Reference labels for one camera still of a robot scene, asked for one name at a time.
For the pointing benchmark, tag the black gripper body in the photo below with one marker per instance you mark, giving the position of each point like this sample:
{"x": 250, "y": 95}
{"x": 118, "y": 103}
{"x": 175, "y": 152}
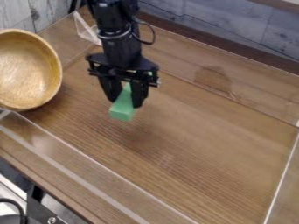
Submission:
{"x": 122, "y": 62}

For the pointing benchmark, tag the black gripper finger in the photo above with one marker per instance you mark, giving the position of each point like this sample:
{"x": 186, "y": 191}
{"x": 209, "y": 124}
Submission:
{"x": 139, "y": 92}
{"x": 111, "y": 85}

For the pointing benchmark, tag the green rectangular stick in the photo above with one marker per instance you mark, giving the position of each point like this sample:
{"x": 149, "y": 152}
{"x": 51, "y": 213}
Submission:
{"x": 122, "y": 109}

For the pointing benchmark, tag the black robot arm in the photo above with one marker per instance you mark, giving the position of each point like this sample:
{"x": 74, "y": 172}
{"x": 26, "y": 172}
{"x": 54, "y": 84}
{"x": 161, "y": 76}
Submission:
{"x": 115, "y": 16}

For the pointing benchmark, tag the wooden bowl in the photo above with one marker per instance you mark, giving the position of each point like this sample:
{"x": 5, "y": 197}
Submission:
{"x": 31, "y": 71}

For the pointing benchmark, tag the clear acrylic corner bracket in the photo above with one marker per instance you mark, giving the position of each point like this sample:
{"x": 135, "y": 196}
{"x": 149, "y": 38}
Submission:
{"x": 86, "y": 31}

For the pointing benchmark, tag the clear acrylic back wall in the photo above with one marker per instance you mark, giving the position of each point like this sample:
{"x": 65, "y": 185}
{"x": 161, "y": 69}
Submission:
{"x": 211, "y": 84}

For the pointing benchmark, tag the clear acrylic wall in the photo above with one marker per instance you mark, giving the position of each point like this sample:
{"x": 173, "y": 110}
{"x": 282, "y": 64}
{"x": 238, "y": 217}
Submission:
{"x": 211, "y": 84}
{"x": 99, "y": 195}

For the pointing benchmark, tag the clear acrylic front wall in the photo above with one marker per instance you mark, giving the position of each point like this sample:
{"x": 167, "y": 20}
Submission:
{"x": 99, "y": 195}

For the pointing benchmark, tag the black table leg bracket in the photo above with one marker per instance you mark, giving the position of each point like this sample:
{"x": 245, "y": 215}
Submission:
{"x": 38, "y": 213}

